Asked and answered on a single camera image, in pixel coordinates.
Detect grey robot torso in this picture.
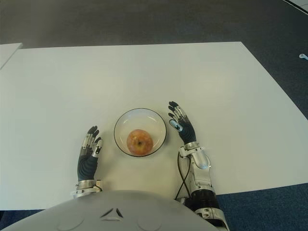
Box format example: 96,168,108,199
0,190,218,231

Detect white plate black rim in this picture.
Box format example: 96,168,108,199
113,108,168,158

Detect black cable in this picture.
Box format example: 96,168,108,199
174,152,193,201

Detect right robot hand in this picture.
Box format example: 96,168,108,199
167,100,197,145

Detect white side table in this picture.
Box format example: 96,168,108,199
0,42,24,71

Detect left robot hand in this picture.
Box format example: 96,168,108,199
77,125,104,181

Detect red apple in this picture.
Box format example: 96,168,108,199
126,128,154,155

